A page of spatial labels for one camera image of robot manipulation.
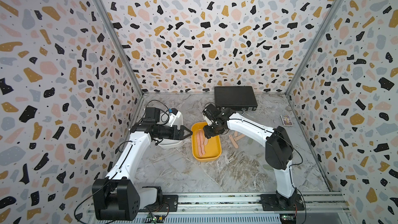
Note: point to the green knife near arm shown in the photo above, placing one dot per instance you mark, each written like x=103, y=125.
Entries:
x=267, y=167

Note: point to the black ribbed briefcase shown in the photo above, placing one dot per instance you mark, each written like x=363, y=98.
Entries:
x=237, y=98

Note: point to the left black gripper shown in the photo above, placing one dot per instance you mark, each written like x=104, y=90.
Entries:
x=173, y=136

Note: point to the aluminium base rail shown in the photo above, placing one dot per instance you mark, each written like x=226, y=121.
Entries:
x=247, y=208

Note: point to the white plastic bin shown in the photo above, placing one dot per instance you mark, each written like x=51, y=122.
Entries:
x=168, y=144

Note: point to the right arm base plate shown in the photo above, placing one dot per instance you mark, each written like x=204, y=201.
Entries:
x=276, y=202

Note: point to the yellow plastic bin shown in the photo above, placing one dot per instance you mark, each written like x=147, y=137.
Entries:
x=213, y=148

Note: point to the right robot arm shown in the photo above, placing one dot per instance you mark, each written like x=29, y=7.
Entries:
x=278, y=147

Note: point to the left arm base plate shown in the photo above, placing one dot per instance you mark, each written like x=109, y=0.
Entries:
x=167, y=203

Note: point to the long pink sheathed knife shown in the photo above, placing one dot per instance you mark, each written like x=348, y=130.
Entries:
x=199, y=137

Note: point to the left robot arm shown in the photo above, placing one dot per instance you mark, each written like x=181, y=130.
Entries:
x=115, y=198

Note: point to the playing card box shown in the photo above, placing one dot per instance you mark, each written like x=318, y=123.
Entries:
x=286, y=120

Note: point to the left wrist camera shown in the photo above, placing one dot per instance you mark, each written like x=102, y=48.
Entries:
x=175, y=117

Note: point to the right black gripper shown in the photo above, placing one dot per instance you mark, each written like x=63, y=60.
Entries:
x=207, y=134

